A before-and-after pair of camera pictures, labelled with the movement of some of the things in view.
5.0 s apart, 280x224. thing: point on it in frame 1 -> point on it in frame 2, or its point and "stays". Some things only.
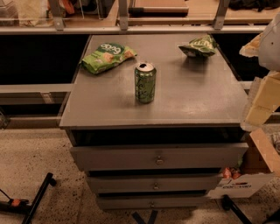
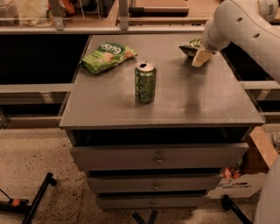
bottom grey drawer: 152,202 stays
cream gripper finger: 267,100 -> 200,57
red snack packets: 231,172 stays
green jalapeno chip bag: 201,46 stays
